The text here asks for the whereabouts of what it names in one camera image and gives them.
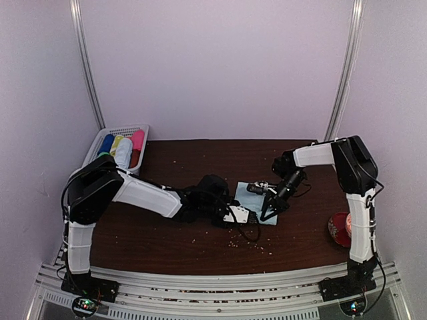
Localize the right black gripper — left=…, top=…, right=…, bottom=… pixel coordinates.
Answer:
left=261, top=170, right=305, bottom=221

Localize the light blue towel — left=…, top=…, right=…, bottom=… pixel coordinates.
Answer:
left=234, top=181, right=278, bottom=225
left=113, top=137, right=133, bottom=169

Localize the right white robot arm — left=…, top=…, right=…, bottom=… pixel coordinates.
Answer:
left=260, top=135, right=380, bottom=301

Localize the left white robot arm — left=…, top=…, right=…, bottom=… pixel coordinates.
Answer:
left=61, top=155, right=237, bottom=296

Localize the red floral bowl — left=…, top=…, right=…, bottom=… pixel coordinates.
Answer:
left=328, top=212, right=351, bottom=248

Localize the dark red rolled towel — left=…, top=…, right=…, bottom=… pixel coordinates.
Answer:
left=129, top=149, right=141, bottom=169

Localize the orange white patterned bowl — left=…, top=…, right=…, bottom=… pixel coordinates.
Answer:
left=345, top=213, right=352, bottom=237

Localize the pink rolled towel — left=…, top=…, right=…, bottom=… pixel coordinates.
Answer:
left=131, top=129, right=145, bottom=152

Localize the white plastic basket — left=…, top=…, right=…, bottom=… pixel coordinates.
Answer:
left=81, top=124, right=149, bottom=175

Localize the yellow rolled towel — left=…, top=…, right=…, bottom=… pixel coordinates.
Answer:
left=109, top=135, right=124, bottom=156

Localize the blue rolled towel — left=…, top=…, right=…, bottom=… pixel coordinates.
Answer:
left=97, top=134, right=115, bottom=155

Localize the green rolled towel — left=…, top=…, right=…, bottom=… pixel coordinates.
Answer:
left=97, top=152, right=109, bottom=158

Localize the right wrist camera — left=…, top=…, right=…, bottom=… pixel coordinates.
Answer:
left=246, top=181, right=277, bottom=195

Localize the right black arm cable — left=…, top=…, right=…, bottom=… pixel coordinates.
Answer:
left=362, top=179, right=388, bottom=316

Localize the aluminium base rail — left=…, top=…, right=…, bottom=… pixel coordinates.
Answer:
left=24, top=260, right=415, bottom=319

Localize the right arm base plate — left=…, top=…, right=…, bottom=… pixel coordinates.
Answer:
left=318, top=276, right=376, bottom=302

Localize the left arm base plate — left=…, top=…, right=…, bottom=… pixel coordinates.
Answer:
left=61, top=274, right=119, bottom=303

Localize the right aluminium frame post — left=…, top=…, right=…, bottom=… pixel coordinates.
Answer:
left=324, top=0, right=365, bottom=141

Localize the aluminium frame post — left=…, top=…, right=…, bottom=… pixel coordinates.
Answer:
left=69, top=0, right=105, bottom=130
left=324, top=0, right=365, bottom=141

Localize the left aluminium frame post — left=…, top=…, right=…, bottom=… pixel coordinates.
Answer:
left=69, top=0, right=105, bottom=130

